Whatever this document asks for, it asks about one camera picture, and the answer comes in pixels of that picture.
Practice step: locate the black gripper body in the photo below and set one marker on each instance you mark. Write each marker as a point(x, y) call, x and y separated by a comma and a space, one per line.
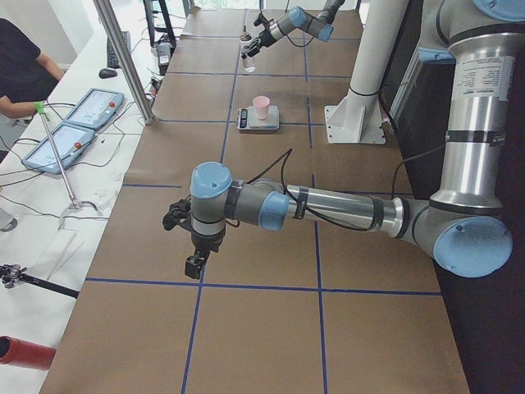
point(203, 243)
point(265, 35)

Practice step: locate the metal reacher grabber tool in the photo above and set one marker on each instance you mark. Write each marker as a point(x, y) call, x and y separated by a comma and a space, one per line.
point(75, 203)

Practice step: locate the black computer mouse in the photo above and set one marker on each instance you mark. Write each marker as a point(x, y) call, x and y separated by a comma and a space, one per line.
point(107, 73)

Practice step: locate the pink plastic cup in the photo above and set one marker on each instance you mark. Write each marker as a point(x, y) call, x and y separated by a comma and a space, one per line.
point(261, 106)

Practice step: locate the clear glass sauce bottle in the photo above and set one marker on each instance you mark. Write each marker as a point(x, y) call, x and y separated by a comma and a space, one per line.
point(246, 41)

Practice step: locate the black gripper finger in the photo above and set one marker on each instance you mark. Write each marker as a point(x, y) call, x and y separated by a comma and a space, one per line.
point(204, 255)
point(253, 51)
point(194, 266)
point(253, 44)

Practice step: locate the silver electronic kitchen scale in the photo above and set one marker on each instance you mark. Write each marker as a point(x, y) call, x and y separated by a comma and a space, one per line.
point(247, 121)

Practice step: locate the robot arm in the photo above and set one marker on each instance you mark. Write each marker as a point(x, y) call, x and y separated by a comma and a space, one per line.
point(459, 226)
point(319, 27)

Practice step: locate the aluminium frame post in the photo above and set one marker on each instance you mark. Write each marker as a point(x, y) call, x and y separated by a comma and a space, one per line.
point(111, 26)

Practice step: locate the black keyboard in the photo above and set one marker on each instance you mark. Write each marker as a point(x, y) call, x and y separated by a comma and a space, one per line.
point(112, 59)

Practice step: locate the lower blue teach pendant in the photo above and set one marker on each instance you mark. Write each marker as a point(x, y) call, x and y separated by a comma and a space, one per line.
point(70, 140)

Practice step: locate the blue teach pendant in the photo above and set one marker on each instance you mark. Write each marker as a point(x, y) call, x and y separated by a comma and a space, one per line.
point(96, 108)
point(70, 140)

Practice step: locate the brown paper table cover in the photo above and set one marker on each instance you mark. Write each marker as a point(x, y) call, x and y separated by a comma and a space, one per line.
point(312, 308)

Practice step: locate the black tripod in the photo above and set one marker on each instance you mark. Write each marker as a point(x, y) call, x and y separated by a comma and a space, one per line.
point(14, 274)

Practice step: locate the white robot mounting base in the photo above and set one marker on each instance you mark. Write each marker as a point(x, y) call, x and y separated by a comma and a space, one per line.
point(357, 118)

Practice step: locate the person in black shirt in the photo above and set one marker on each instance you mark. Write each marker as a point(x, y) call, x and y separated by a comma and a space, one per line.
point(28, 75)

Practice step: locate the red cylinder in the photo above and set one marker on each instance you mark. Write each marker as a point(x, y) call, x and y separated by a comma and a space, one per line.
point(25, 354)

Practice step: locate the upper blue teach pendant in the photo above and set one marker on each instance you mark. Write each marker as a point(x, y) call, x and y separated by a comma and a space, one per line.
point(96, 108)

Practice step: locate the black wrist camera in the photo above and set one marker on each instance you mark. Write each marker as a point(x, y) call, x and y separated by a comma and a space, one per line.
point(178, 215)
point(260, 20)

